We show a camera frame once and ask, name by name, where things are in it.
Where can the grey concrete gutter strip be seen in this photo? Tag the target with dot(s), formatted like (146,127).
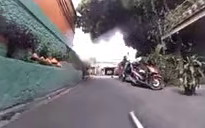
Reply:
(16,111)

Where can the green stone wall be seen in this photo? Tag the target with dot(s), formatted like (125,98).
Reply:
(20,83)

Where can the dark bush on wall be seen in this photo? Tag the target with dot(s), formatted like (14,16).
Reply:
(18,38)

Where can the building with overhanging roof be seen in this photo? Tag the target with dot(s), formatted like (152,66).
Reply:
(193,23)

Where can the robot's own part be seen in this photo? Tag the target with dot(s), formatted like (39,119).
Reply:
(136,120)

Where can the red parked motorcycle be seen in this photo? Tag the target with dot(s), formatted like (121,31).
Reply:
(145,76)

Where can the orange and green building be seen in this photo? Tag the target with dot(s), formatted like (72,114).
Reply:
(46,23)

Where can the person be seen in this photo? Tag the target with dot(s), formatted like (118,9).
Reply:
(124,65)

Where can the grey asphalt road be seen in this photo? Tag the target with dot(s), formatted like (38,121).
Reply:
(100,103)

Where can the potted leafy plant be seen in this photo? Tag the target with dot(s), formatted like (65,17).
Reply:
(190,75)

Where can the large dark tree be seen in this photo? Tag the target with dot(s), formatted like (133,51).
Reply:
(123,23)

